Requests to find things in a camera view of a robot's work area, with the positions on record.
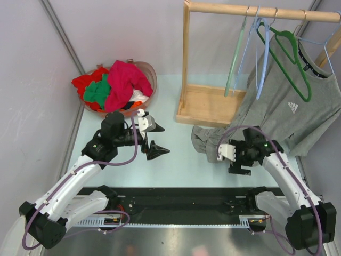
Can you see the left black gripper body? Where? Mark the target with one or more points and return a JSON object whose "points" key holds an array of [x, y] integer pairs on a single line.
{"points": [[144, 146]]}

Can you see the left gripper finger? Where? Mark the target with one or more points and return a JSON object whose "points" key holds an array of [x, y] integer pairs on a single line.
{"points": [[154, 151], [156, 128]]}

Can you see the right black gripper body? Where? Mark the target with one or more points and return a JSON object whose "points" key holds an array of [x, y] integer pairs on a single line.
{"points": [[243, 157]]}

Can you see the grey t shirt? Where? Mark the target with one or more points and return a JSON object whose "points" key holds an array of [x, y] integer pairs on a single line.
{"points": [[279, 111]]}

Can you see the light blue wire hanger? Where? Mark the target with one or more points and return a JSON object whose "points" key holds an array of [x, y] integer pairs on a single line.
{"points": [[329, 47]]}

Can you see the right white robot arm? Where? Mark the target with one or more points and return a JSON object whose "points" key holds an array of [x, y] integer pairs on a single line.
{"points": [[307, 220]]}

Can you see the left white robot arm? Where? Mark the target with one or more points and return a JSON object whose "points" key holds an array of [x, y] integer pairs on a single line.
{"points": [[51, 216]]}

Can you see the light green plastic hanger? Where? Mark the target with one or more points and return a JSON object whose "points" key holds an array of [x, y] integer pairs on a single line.
{"points": [[235, 55]]}

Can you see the dark green velvet hanger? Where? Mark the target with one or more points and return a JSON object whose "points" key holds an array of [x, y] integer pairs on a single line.
{"points": [[291, 54]]}

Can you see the blue wavy hanger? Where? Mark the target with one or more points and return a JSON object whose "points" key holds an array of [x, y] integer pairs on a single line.
{"points": [[245, 52]]}

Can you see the light blue plastic hanger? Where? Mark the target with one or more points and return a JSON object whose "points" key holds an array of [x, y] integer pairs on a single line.
{"points": [[261, 66]]}

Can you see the white garment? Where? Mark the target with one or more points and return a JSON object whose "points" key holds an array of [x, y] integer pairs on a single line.
{"points": [[138, 96]]}

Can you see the wooden clothes rack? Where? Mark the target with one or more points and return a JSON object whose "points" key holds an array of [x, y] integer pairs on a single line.
{"points": [[207, 105]]}

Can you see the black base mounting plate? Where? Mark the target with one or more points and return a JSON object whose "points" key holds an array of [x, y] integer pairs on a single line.
{"points": [[164, 203]]}

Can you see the transparent pink laundry basket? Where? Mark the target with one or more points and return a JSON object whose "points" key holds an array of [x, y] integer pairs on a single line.
{"points": [[148, 71]]}

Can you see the magenta garment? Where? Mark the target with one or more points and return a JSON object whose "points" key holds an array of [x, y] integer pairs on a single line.
{"points": [[123, 79]]}

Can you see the green garment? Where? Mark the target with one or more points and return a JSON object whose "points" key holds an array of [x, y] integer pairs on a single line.
{"points": [[97, 92]]}

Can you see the red garment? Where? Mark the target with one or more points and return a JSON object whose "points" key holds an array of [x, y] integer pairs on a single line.
{"points": [[83, 81]]}

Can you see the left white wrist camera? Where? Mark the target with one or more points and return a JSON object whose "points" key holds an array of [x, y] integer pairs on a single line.
{"points": [[146, 122]]}

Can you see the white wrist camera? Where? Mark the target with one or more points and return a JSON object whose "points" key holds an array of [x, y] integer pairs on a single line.
{"points": [[226, 151], [146, 122]]}

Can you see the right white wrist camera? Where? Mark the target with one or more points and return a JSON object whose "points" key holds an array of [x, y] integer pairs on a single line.
{"points": [[226, 151]]}

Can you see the light blue slotted cable duct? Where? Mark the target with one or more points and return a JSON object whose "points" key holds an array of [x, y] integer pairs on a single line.
{"points": [[106, 221]]}

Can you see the aluminium rail frame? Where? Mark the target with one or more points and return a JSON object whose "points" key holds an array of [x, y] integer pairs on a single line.
{"points": [[182, 241]]}

